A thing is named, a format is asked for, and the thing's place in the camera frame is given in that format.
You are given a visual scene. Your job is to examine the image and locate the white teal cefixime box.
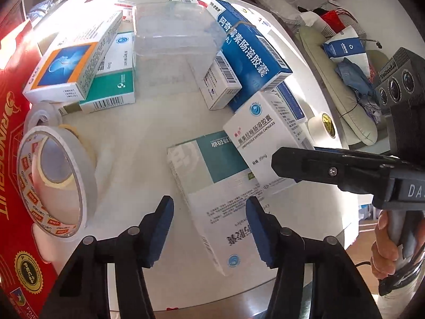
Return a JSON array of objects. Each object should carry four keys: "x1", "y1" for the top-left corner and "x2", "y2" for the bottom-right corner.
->
[{"x1": 167, "y1": 131, "x2": 270, "y2": 276}]

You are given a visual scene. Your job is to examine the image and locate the white omeprazole capsule box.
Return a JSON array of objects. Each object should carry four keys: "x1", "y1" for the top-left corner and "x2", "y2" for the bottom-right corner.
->
[{"x1": 223, "y1": 91, "x2": 313, "y2": 196}]

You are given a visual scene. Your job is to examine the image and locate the large tape roll red print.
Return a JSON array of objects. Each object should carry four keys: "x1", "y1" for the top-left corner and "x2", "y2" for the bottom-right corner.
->
[{"x1": 16, "y1": 125, "x2": 97, "y2": 241}]

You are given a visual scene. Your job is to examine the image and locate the blue banded medicine box bundle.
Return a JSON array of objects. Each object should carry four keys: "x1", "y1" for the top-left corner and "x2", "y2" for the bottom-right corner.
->
[{"x1": 207, "y1": 0, "x2": 292, "y2": 112}]

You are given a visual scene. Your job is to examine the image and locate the clear plastic container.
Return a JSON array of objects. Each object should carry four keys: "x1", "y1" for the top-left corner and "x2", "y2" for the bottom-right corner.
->
[{"x1": 133, "y1": 1, "x2": 226, "y2": 79}]

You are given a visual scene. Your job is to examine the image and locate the beige masking tape roll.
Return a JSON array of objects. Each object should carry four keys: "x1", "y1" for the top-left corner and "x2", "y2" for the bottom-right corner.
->
[{"x1": 32, "y1": 126, "x2": 97, "y2": 193}]

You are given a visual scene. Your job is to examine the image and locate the white blue-green medicine box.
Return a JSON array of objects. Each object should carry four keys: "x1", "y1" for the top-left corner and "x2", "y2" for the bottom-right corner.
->
[{"x1": 274, "y1": 82, "x2": 307, "y2": 123}]

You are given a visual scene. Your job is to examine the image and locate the operator right hand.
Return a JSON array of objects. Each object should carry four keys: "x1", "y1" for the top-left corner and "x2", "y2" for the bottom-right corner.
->
[{"x1": 370, "y1": 210, "x2": 398, "y2": 280}]

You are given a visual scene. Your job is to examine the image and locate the blue denim clothes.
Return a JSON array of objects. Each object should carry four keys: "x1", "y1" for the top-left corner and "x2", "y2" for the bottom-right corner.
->
[{"x1": 335, "y1": 58, "x2": 379, "y2": 104}]

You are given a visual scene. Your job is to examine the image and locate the red cardboard fruit box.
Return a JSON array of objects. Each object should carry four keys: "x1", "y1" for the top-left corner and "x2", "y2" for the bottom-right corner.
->
[{"x1": 1, "y1": 21, "x2": 57, "y2": 318}]

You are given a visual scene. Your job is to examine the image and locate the white green medicine box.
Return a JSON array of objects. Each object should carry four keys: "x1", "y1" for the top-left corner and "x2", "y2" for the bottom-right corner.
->
[{"x1": 56, "y1": 32, "x2": 135, "y2": 116}]

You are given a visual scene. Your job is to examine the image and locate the white blue shopping bag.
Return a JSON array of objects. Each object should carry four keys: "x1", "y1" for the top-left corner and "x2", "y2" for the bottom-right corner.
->
[{"x1": 322, "y1": 26, "x2": 370, "y2": 78}]

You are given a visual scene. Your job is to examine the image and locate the small white barcode box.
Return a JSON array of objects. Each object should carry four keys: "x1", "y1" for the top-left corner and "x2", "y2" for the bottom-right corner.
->
[{"x1": 198, "y1": 51, "x2": 242, "y2": 111}]

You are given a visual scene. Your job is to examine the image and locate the small clear tape roll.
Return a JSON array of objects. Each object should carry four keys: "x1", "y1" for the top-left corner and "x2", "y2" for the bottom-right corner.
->
[{"x1": 24, "y1": 102, "x2": 63, "y2": 133}]

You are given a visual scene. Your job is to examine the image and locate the orange blue white medicine box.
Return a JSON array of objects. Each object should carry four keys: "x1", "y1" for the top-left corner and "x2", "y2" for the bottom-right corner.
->
[{"x1": 23, "y1": 10, "x2": 122, "y2": 104}]

